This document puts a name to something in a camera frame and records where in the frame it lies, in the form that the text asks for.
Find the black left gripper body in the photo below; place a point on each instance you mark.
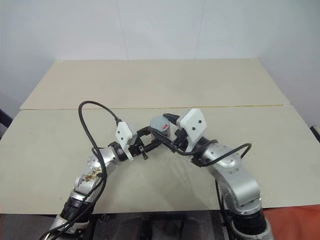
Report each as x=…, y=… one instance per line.
x=137, y=149

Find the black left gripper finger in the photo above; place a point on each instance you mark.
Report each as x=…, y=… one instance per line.
x=154, y=147
x=144, y=130

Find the gray jar with red label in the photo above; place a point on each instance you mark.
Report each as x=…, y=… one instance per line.
x=167, y=131

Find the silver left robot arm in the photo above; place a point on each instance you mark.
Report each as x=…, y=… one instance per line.
x=95, y=162

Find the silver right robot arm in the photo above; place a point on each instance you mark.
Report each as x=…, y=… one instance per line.
x=237, y=180

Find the red cloth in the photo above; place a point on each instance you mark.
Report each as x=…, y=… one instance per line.
x=295, y=222

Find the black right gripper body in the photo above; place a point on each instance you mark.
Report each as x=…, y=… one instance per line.
x=180, y=142

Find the black object at room edge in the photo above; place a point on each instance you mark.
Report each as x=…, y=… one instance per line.
x=316, y=133

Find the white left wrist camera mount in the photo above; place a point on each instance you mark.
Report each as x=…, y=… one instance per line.
x=123, y=136

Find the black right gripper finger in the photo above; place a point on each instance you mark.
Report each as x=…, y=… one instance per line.
x=163, y=140
x=171, y=117

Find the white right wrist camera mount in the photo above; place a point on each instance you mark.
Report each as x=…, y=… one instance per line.
x=193, y=123

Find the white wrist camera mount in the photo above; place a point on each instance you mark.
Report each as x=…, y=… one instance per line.
x=193, y=123
x=123, y=136

